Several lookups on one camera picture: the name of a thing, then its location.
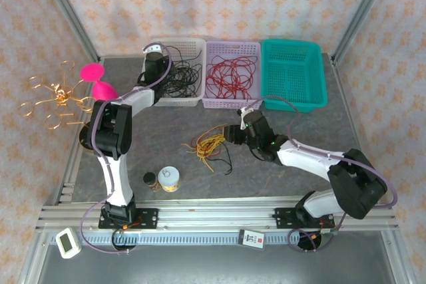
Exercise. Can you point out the teal plastic basket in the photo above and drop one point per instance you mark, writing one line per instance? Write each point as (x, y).
(293, 74)

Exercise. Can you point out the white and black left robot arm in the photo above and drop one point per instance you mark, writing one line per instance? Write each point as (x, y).
(116, 171)

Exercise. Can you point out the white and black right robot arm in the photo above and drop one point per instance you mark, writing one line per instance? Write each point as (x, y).
(306, 157)

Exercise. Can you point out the white plastic basket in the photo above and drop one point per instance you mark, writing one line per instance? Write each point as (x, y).
(186, 43)

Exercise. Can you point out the pink goblet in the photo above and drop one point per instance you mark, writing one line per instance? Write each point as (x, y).
(91, 72)

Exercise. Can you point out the tin can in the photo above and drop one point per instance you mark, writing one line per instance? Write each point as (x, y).
(169, 177)

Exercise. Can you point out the lilac plastic basket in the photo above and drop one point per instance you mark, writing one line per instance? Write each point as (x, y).
(233, 48)

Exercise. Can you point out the small dark jar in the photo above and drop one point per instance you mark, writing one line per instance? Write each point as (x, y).
(150, 179)

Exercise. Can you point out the white label tag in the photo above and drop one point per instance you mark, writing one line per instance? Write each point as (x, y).
(252, 239)

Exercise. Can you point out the white digital timer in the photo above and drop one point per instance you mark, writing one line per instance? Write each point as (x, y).
(67, 242)

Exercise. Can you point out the aluminium mounting rail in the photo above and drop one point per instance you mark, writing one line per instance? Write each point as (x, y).
(216, 214)

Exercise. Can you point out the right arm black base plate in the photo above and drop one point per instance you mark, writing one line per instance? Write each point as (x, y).
(284, 217)

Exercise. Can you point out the aluminium table side rail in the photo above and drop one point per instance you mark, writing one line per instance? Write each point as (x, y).
(350, 104)
(71, 164)

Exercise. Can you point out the aluminium frame post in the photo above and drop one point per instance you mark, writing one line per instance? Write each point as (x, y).
(362, 11)
(67, 11)

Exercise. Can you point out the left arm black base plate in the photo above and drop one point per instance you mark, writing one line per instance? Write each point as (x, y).
(148, 217)

